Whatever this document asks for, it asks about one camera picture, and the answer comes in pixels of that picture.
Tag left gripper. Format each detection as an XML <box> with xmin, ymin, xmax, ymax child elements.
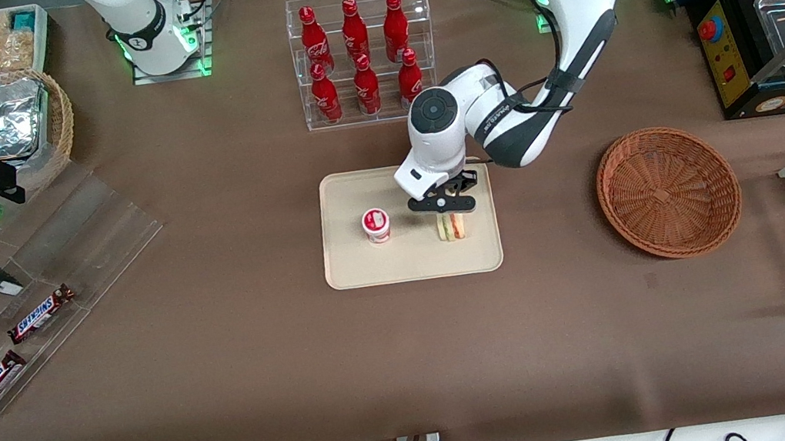
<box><xmin>391</xmin><ymin>145</ymin><xmax>483</xmax><ymax>222</ymax></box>

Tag triangle sandwich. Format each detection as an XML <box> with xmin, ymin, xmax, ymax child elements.
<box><xmin>436</xmin><ymin>211</ymin><xmax>469</xmax><ymax>244</ymax></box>

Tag tan wicker basket with foil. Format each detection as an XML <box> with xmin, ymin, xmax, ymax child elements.
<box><xmin>0</xmin><ymin>63</ymin><xmax>85</xmax><ymax>198</ymax></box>

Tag beige plastic tray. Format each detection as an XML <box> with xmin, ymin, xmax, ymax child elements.
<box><xmin>310</xmin><ymin>151</ymin><xmax>506</xmax><ymax>296</ymax></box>

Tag round brown wicker basket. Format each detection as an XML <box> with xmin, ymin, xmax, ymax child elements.
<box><xmin>589</xmin><ymin>115</ymin><xmax>750</xmax><ymax>270</ymax></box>

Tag aluminium foil container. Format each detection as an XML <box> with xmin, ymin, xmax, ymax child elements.
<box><xmin>0</xmin><ymin>75</ymin><xmax>56</xmax><ymax>162</ymax></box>

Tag red white yogurt cup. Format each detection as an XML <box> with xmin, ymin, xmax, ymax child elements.
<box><xmin>360</xmin><ymin>206</ymin><xmax>394</xmax><ymax>246</ymax></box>

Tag clear acrylic bottle rack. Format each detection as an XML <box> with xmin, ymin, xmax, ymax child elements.
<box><xmin>283</xmin><ymin>0</ymin><xmax>446</xmax><ymax>135</ymax></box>

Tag red cola bottle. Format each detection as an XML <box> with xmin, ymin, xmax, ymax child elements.
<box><xmin>308</xmin><ymin>59</ymin><xmax>344</xmax><ymax>126</ymax></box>
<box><xmin>379</xmin><ymin>0</ymin><xmax>414</xmax><ymax>65</ymax></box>
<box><xmin>393</xmin><ymin>46</ymin><xmax>427</xmax><ymax>107</ymax></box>
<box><xmin>296</xmin><ymin>2</ymin><xmax>336</xmax><ymax>79</ymax></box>
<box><xmin>338</xmin><ymin>0</ymin><xmax>372</xmax><ymax>65</ymax></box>
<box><xmin>350</xmin><ymin>52</ymin><xmax>383</xmax><ymax>117</ymax></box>

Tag clear acrylic stepped display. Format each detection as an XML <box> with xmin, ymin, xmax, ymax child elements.
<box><xmin>0</xmin><ymin>152</ymin><xmax>190</xmax><ymax>426</ymax></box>

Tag brown table cover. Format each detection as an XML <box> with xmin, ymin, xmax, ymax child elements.
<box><xmin>0</xmin><ymin>0</ymin><xmax>785</xmax><ymax>441</ymax></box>

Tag red round knob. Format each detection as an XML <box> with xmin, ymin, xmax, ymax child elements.
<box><xmin>697</xmin><ymin>16</ymin><xmax>724</xmax><ymax>45</ymax></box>

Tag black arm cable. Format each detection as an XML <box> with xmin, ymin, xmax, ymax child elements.
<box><xmin>441</xmin><ymin>0</ymin><xmax>630</xmax><ymax>163</ymax></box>

